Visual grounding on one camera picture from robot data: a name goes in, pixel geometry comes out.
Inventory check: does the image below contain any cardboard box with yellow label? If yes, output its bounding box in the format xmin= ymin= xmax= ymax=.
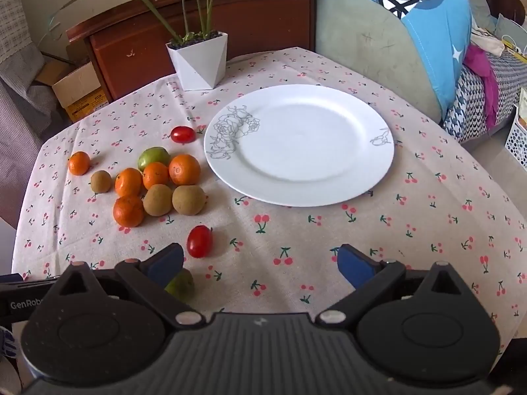
xmin=35 ymin=62 xmax=110 ymax=123

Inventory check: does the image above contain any orange tangerine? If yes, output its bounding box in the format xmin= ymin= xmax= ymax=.
xmin=169 ymin=154 xmax=202 ymax=186
xmin=113 ymin=195 xmax=145 ymax=228
xmin=68 ymin=151 xmax=91 ymax=176
xmin=115 ymin=167 xmax=143 ymax=197
xmin=142 ymin=162 xmax=170 ymax=190

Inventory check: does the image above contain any red cherry tomato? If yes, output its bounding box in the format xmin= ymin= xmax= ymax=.
xmin=170 ymin=126 xmax=196 ymax=144
xmin=187 ymin=225 xmax=213 ymax=258

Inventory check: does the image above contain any cherry print tablecloth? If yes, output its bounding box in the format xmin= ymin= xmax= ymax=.
xmin=12 ymin=46 xmax=527 ymax=324

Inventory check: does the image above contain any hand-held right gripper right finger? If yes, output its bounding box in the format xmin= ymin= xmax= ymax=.
xmin=315 ymin=244 xmax=471 ymax=330

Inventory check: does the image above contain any white perforated basket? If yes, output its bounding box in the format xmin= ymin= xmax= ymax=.
xmin=504 ymin=105 xmax=527 ymax=169

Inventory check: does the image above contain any white plate with flower drawing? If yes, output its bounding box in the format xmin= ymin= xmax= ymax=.
xmin=204 ymin=84 xmax=395 ymax=207

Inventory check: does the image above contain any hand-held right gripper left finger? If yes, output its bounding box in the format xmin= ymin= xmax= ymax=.
xmin=53 ymin=243 xmax=203 ymax=330

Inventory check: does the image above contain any magenta cloth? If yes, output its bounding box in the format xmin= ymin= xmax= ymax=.
xmin=464 ymin=44 xmax=500 ymax=130

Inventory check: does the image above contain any dark wooden chair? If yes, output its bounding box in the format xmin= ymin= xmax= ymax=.
xmin=484 ymin=0 xmax=526 ymax=31

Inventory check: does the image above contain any grey-green armchair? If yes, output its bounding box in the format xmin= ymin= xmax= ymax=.
xmin=315 ymin=0 xmax=444 ymax=123

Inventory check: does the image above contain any grey checkered cloth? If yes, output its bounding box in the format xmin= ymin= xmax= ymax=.
xmin=0 ymin=0 xmax=46 ymax=103

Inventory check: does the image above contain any brown wooden cabinet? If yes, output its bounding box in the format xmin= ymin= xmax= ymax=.
xmin=66 ymin=0 xmax=327 ymax=101

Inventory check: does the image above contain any white faceted plant pot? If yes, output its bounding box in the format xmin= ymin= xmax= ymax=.
xmin=166 ymin=31 xmax=228 ymax=91

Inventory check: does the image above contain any small brown kiwi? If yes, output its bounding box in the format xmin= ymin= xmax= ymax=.
xmin=90 ymin=171 xmax=113 ymax=194

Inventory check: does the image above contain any green round fruit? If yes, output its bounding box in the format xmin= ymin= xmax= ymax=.
xmin=165 ymin=268 xmax=195 ymax=300
xmin=137 ymin=147 xmax=171 ymax=172

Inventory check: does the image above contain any houndstooth patterned cloth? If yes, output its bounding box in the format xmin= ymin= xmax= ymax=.
xmin=442 ymin=51 xmax=527 ymax=145

